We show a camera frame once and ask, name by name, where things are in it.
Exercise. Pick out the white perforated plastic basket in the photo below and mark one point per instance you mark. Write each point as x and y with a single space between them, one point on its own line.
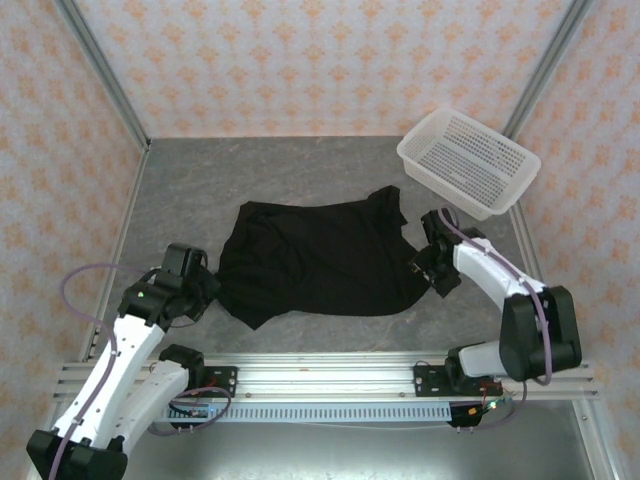
470 160

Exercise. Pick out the grey metal lower shelf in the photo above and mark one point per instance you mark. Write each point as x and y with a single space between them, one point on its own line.
350 452

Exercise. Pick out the small circuit board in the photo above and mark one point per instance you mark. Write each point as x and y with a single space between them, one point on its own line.
492 405
195 412

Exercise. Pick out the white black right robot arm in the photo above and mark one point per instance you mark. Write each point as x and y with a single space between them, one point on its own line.
480 260

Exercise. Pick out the black floral print t-shirt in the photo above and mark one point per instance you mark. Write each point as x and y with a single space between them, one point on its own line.
310 260

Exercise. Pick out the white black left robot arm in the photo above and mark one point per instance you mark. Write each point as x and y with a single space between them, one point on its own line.
135 350

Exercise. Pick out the aluminium frame leg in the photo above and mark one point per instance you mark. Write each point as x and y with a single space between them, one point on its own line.
600 445

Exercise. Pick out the aluminium frame post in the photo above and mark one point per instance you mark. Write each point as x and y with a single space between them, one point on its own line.
100 65
547 65

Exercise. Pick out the aluminium slotted base beam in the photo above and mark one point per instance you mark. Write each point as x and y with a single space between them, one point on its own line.
325 375

